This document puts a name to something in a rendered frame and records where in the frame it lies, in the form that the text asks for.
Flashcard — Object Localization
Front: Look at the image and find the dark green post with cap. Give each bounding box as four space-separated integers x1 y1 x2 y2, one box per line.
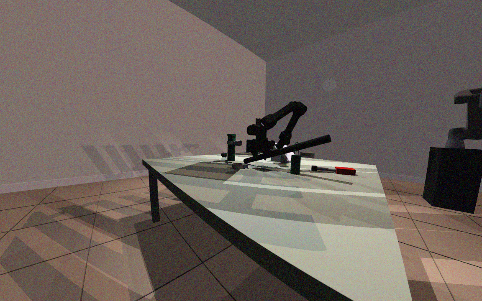
227 134 236 161

